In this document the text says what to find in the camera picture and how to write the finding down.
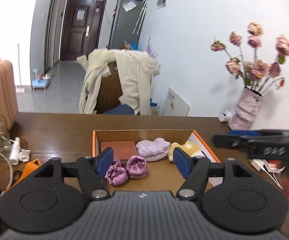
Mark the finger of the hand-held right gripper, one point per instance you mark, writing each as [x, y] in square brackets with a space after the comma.
[229, 141]
[243, 133]

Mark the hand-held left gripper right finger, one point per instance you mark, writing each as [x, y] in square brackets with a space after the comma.
[182, 162]

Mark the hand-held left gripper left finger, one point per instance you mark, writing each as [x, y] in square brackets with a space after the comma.
[105, 161]

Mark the yellow plush toy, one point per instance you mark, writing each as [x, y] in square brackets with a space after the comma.
[189, 147]

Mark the purple satin scrunchie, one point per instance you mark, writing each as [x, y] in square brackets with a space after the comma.
[137, 166]
[117, 175]

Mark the orange sponge block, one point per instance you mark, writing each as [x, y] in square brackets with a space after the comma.
[119, 148]

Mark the orange rimmed cardboard box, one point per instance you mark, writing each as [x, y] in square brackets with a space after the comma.
[159, 177]

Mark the white charger plug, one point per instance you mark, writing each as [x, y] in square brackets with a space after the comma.
[257, 164]

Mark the pink textured vase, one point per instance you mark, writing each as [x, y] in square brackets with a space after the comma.
[244, 110]

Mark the small white bottle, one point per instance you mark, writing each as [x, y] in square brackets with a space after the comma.
[225, 116]

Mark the white panel board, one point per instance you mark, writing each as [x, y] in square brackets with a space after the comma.
[177, 103]

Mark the bunch of dried pink roses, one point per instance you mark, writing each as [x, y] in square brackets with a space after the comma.
[260, 67]

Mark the wooden chair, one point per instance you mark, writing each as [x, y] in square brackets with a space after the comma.
[109, 90]

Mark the small white object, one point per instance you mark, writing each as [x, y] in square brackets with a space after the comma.
[25, 155]

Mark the cream jacket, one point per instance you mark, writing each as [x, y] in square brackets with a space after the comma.
[134, 80]

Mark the white spray bottle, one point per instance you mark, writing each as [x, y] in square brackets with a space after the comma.
[15, 152]

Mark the blue pet feeder stand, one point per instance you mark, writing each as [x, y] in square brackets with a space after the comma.
[40, 82]

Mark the clear drinking glass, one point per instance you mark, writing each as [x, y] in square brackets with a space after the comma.
[2, 140]

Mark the purple lavender bunch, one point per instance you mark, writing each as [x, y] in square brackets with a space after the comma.
[152, 48]

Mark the grey fridge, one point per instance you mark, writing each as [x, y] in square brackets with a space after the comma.
[122, 30]

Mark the dark brown entrance door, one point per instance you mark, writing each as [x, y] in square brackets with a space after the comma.
[69, 30]

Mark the grey interior door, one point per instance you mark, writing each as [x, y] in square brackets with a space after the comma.
[50, 30]

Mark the white folded umbrella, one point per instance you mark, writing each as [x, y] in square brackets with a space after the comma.
[137, 20]
[142, 15]

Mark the paper notice on door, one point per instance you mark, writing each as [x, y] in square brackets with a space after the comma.
[81, 14]

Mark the paper sheet on fridge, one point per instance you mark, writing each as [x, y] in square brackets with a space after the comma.
[129, 6]

